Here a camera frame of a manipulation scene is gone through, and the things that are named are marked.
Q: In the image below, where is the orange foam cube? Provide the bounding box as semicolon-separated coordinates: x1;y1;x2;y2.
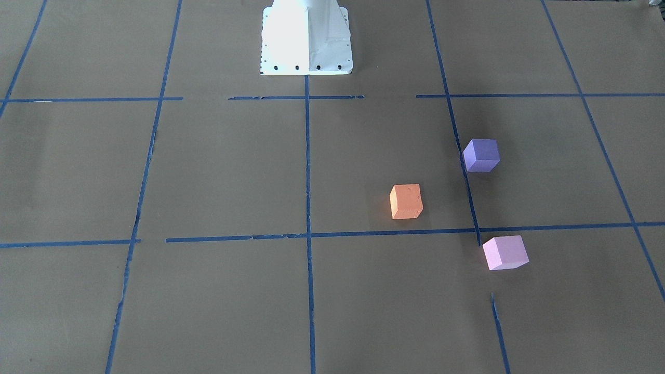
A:
389;184;423;220

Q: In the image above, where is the purple foam cube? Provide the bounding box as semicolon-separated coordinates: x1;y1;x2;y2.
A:
462;138;501;172

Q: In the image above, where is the pink foam cube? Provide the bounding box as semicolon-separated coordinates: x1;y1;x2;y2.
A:
482;236;529;271

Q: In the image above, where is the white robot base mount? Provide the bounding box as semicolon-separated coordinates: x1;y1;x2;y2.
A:
260;1;354;76

